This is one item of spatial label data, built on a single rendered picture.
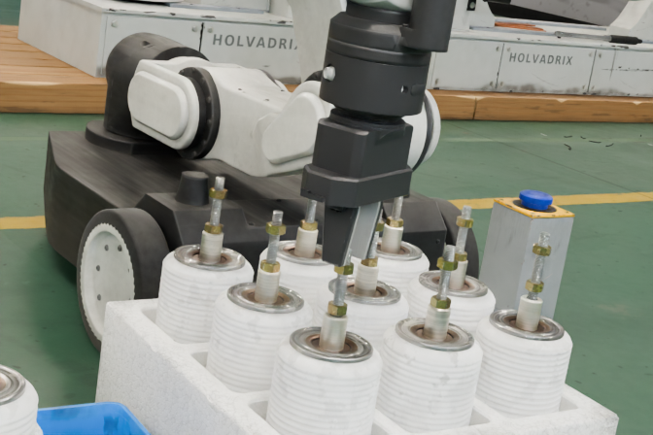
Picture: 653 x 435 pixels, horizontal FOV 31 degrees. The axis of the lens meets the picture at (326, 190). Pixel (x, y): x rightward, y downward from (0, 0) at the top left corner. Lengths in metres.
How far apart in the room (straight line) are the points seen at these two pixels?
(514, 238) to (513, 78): 2.66
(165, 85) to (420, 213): 0.43
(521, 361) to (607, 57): 3.25
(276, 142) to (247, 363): 0.51
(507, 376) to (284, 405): 0.24
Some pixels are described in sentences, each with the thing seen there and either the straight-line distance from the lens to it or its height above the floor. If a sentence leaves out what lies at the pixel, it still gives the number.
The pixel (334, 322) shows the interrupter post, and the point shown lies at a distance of 1.05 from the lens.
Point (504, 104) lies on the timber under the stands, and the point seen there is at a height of 0.05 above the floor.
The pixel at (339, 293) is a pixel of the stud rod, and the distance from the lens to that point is 1.05.
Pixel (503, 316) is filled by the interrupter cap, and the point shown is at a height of 0.25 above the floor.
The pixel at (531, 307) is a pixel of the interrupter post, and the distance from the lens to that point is 1.20.
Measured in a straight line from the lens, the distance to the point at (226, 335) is 1.14.
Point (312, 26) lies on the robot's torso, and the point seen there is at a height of 0.46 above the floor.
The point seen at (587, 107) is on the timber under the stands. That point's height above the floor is 0.05.
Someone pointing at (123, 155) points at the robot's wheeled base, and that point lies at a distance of 2.00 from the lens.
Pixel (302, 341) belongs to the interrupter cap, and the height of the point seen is 0.25.
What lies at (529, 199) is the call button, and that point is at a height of 0.33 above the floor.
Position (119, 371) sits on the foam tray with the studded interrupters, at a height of 0.12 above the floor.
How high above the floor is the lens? 0.64
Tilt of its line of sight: 14 degrees down
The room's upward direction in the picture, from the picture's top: 9 degrees clockwise
